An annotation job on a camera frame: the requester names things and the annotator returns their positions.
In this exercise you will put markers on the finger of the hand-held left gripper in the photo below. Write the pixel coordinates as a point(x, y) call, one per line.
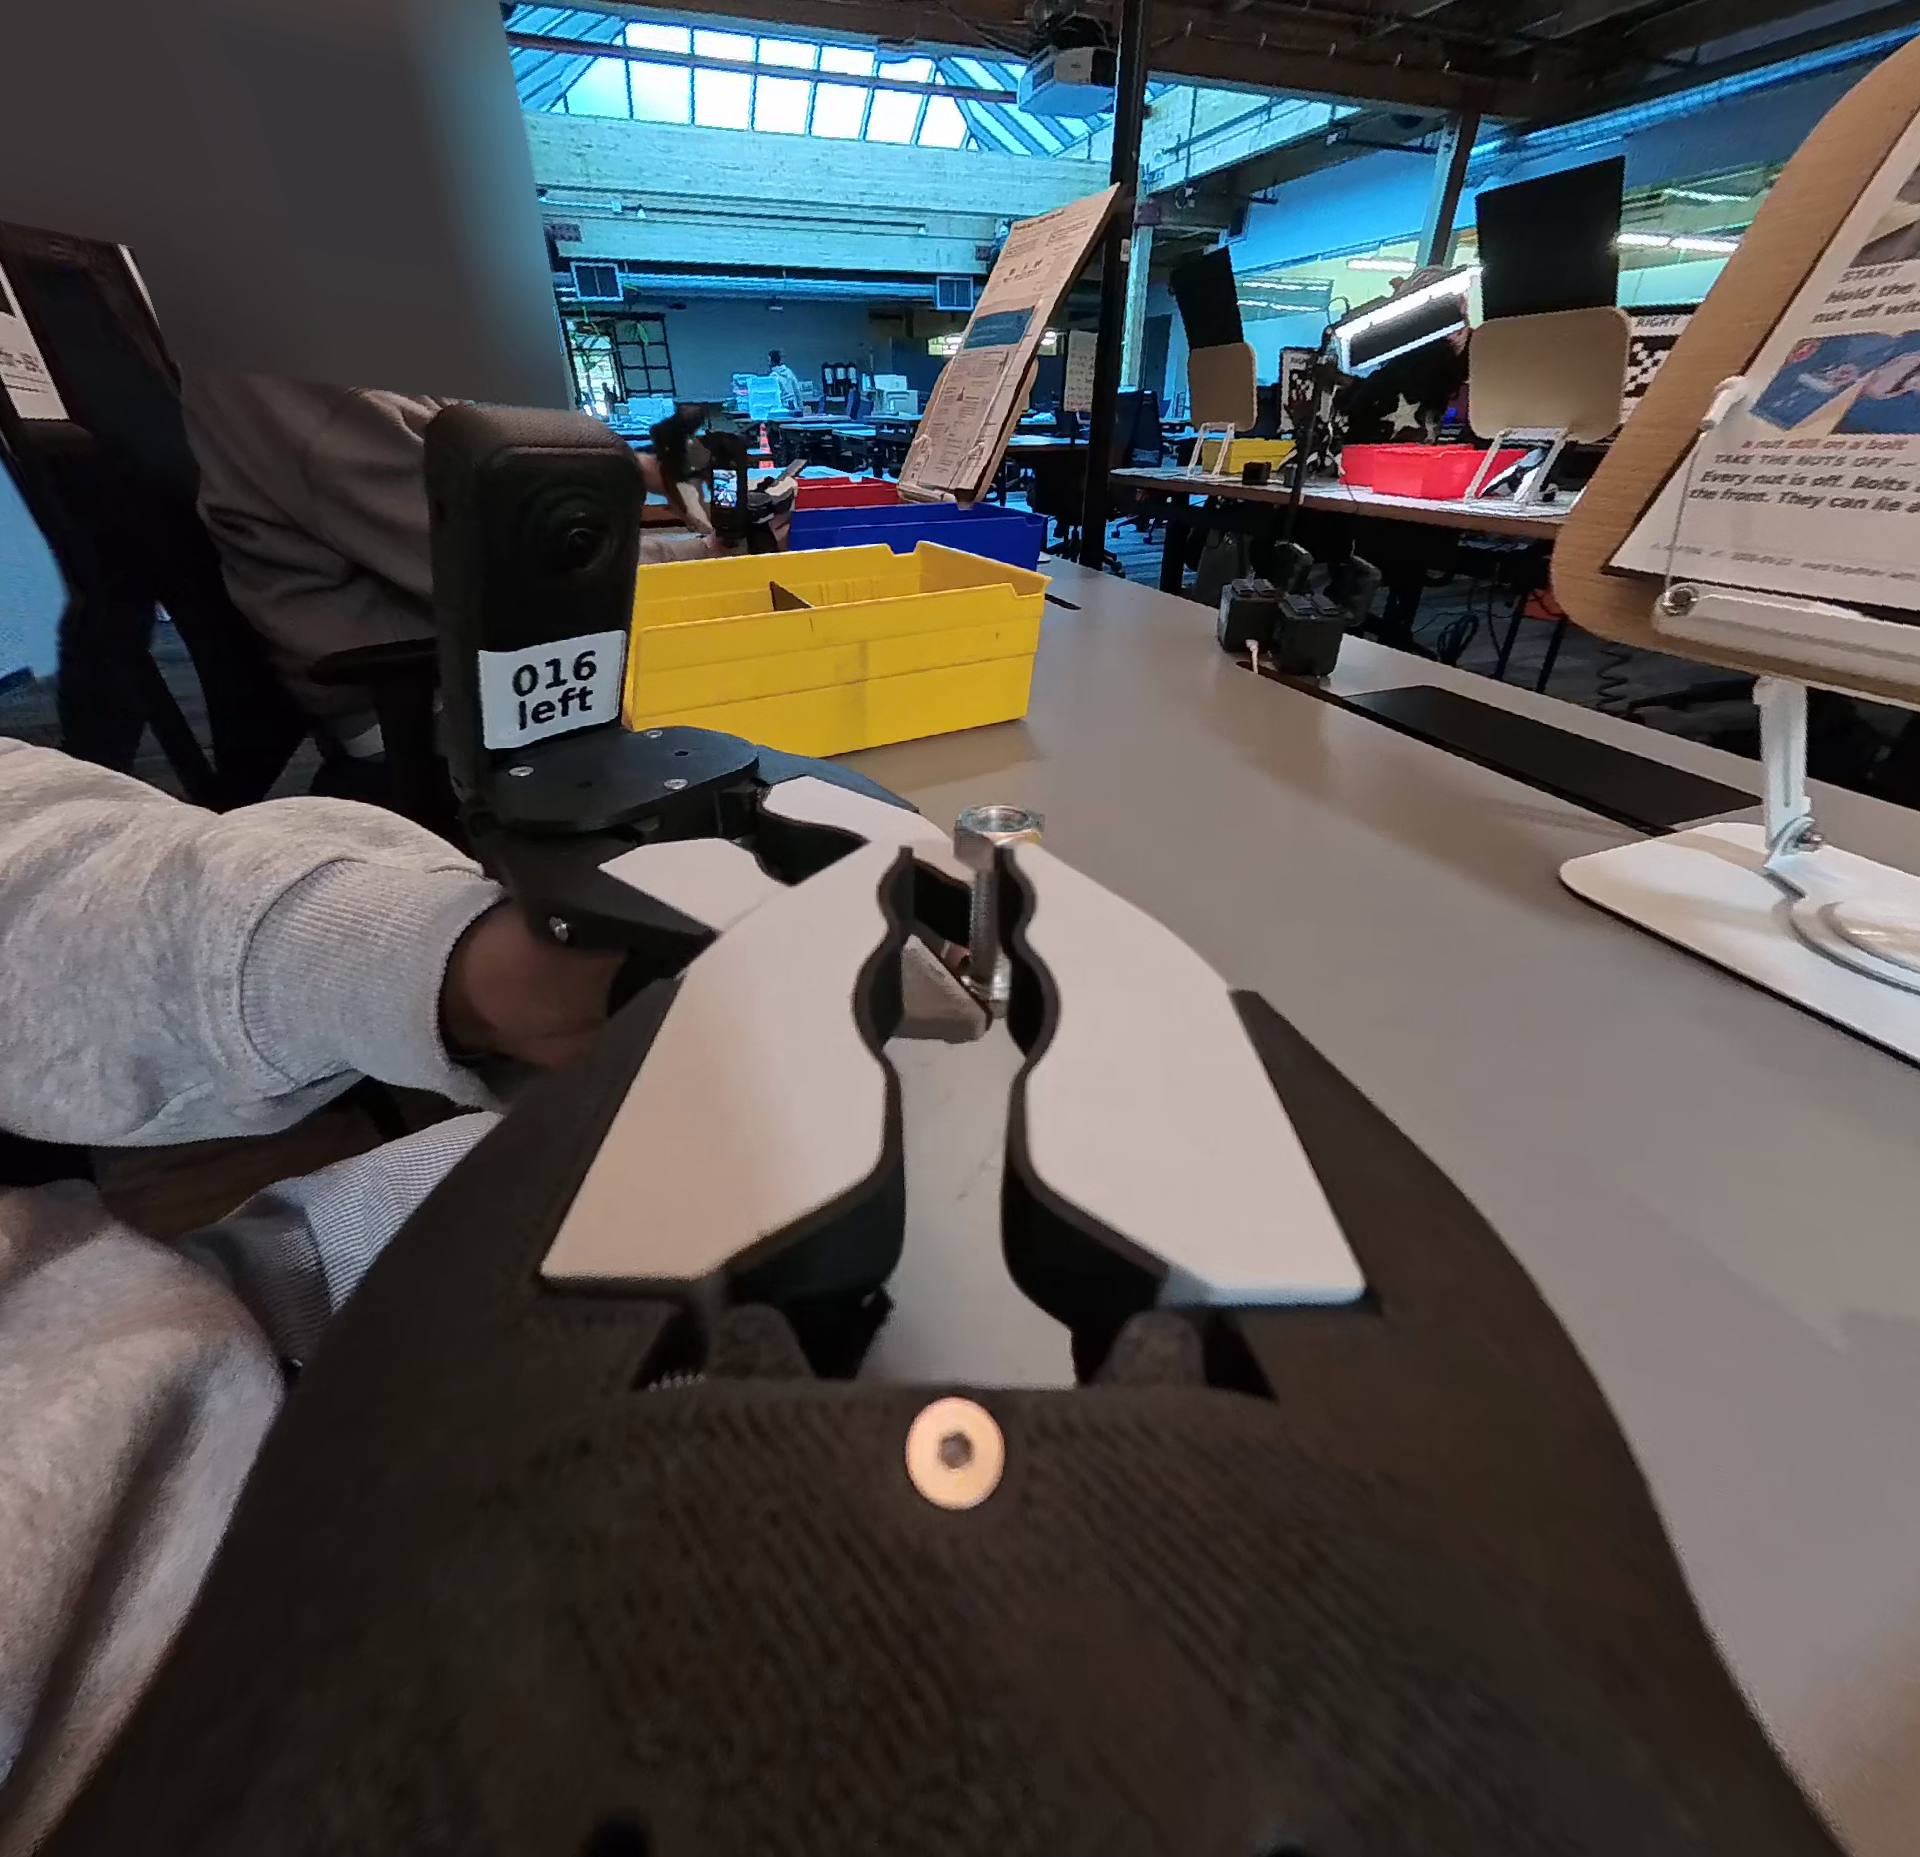
point(833, 801)
point(690, 889)

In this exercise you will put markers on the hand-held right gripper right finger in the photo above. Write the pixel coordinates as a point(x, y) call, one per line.
point(1169, 1121)

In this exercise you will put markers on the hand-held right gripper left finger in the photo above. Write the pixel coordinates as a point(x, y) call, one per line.
point(750, 1121)

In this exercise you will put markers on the steel hex nut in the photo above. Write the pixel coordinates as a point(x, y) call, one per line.
point(997, 825)

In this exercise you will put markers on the steel hex bolt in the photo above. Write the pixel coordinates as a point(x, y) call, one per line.
point(984, 928)

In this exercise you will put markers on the person's left forearm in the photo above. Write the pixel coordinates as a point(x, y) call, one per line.
point(225, 942)

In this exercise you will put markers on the grey desk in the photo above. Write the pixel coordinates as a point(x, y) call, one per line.
point(1426, 987)

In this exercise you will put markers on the person's left hand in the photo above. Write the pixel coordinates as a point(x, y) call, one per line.
point(501, 1003)

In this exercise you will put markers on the yellow divided plastic bin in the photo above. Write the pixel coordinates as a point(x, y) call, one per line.
point(840, 673)

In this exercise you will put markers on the blue plastic bin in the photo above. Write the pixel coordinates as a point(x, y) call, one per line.
point(899, 529)

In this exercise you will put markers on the black armrest office chair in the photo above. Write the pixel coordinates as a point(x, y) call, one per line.
point(136, 613)

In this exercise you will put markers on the black battery charger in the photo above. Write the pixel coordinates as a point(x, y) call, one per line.
point(1312, 635)
point(1249, 619)

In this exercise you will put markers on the black sign board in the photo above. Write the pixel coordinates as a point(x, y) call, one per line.
point(91, 296)

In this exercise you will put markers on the cardboard instruction board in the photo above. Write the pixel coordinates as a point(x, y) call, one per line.
point(1006, 343)

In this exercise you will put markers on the small yellow bin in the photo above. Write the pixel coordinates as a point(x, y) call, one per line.
point(1254, 457)

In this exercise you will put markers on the wooden document stand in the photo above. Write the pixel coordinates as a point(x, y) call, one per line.
point(1680, 883)

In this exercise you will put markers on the black steel pole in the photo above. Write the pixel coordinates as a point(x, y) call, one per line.
point(1118, 313)

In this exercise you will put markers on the small beige document stand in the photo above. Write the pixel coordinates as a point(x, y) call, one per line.
point(1223, 388)

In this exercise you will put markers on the narrow black screen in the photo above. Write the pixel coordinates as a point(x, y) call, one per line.
point(1206, 296)

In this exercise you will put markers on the wooden work table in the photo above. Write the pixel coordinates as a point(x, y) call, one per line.
point(1426, 516)

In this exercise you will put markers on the wide red plastic bin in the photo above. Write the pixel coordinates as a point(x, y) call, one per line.
point(1426, 473)

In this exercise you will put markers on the person's grey clothed torso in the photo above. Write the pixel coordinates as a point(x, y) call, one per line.
point(120, 1438)

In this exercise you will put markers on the white light bar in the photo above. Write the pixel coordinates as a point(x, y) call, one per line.
point(1403, 319)

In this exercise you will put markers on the large beige document stand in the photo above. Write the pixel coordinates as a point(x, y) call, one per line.
point(1545, 372)

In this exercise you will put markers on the printed instruction sheet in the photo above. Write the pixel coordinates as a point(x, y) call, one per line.
point(1800, 506)

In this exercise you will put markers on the checkered tag board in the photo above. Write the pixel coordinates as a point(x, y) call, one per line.
point(1658, 351)

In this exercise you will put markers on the wide black screen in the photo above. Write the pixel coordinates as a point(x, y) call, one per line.
point(1553, 237)

